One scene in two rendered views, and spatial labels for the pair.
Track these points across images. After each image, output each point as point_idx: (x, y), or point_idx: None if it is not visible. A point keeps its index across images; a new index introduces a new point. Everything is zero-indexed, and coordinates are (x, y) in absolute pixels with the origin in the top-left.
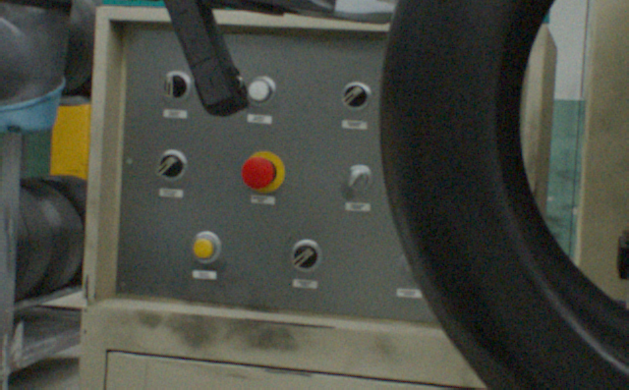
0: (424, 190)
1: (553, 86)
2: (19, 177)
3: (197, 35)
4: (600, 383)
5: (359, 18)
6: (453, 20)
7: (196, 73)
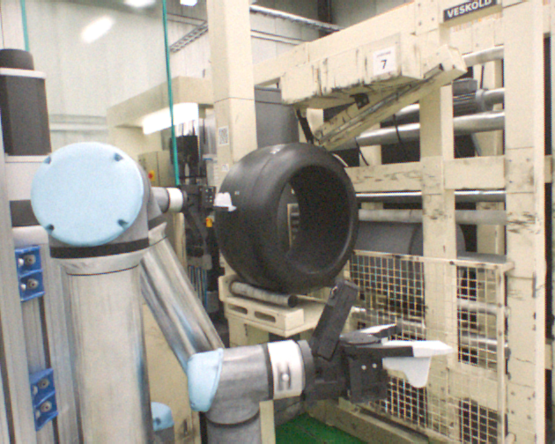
0: (266, 246)
1: None
2: None
3: (198, 220)
4: (297, 274)
5: (231, 210)
6: (268, 210)
7: (199, 229)
